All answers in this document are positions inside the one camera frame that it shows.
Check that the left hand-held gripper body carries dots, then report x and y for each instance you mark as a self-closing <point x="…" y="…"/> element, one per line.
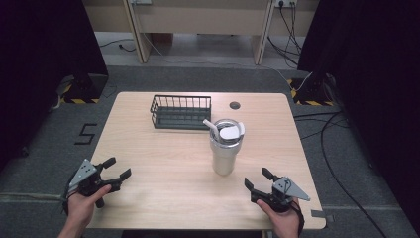
<point x="86" y="180"/>

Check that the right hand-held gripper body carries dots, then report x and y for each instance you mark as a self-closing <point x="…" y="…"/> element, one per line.
<point x="279" y="195"/>

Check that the white tumbler with straw lid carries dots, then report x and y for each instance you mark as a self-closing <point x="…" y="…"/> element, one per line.
<point x="224" y="158"/>

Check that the person's right hand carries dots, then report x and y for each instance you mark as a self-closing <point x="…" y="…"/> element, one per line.
<point x="284" y="220"/>

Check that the person's left hand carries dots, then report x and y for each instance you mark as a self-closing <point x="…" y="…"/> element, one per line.
<point x="83" y="208"/>

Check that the grey tape strip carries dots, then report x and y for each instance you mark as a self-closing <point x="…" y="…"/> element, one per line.
<point x="320" y="214"/>

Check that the black stand base striped tape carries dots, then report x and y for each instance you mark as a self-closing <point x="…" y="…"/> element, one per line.
<point x="89" y="87"/>
<point x="310" y="92"/>

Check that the black curtain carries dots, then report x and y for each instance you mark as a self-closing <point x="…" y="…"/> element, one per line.
<point x="373" y="82"/>
<point x="39" y="66"/>

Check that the white wall socket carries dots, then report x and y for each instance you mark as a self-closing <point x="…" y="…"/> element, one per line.
<point x="284" y="2"/>

